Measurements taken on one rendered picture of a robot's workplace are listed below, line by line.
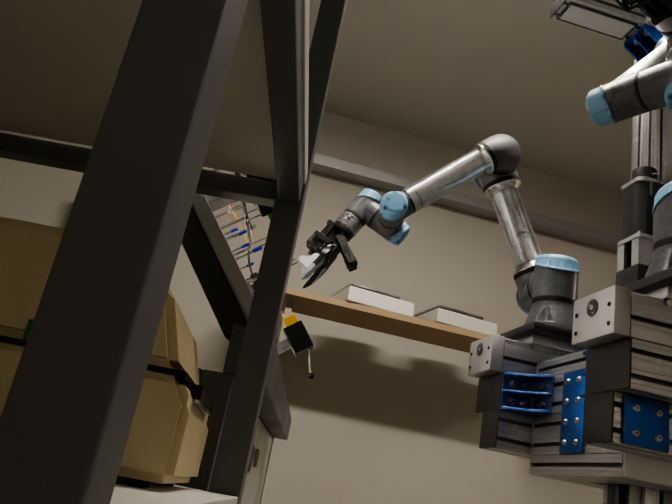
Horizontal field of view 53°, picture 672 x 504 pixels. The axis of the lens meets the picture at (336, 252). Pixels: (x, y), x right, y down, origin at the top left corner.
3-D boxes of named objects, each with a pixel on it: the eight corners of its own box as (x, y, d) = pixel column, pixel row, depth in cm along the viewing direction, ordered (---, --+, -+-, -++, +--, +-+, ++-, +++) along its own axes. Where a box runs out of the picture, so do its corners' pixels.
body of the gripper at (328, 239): (306, 255, 201) (330, 227, 205) (328, 270, 198) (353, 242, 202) (304, 243, 194) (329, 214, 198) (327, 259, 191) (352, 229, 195)
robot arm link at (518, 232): (536, 311, 185) (475, 142, 203) (521, 324, 199) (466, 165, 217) (576, 301, 186) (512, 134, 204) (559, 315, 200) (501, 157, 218)
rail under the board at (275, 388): (287, 440, 196) (291, 418, 199) (264, 380, 85) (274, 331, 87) (269, 437, 197) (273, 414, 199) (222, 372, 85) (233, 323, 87)
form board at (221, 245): (255, 332, 87) (268, 326, 88) (8, -187, 116) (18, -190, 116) (283, 418, 198) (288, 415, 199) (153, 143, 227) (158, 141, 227)
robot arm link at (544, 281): (538, 292, 174) (542, 244, 179) (524, 305, 187) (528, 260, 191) (584, 300, 174) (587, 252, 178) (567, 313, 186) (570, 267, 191)
